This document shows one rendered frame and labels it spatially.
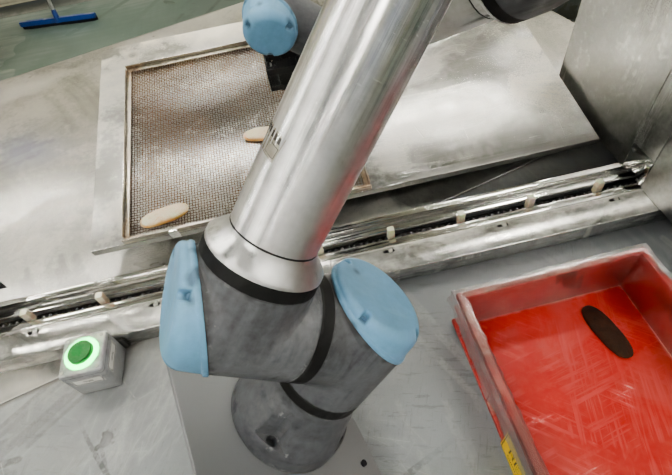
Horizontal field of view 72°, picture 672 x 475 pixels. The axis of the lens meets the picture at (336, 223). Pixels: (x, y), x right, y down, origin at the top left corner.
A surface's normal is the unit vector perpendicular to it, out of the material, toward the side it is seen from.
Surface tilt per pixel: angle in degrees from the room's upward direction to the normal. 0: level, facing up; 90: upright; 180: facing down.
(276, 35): 100
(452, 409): 0
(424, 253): 0
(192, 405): 40
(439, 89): 10
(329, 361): 69
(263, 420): 35
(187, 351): 76
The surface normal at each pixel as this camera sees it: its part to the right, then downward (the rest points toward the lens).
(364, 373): 0.22, 0.59
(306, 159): -0.11, 0.31
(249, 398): -0.61, -0.38
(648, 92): -0.98, 0.22
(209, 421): 0.49, -0.74
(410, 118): -0.07, -0.48
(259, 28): 0.02, 0.88
